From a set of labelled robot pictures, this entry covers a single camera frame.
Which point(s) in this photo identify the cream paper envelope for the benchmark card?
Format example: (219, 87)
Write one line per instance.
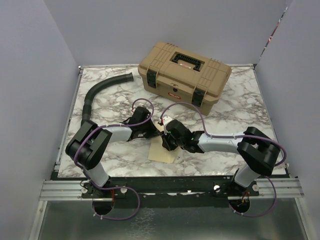
(158, 153)

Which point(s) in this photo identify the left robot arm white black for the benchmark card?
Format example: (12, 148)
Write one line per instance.
(88, 145)

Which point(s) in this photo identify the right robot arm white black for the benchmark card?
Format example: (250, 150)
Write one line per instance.
(259, 152)

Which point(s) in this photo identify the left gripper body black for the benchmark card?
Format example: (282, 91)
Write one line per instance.
(142, 128)

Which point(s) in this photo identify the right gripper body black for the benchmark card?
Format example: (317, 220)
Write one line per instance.
(170, 142)

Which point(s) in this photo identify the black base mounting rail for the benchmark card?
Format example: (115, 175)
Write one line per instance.
(168, 192)

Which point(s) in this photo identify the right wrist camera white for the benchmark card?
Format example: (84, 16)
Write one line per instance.
(165, 120)

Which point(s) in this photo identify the aluminium extrusion rail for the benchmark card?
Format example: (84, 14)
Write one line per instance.
(76, 190)

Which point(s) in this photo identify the tan plastic toolbox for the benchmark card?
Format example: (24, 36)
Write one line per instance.
(183, 76)

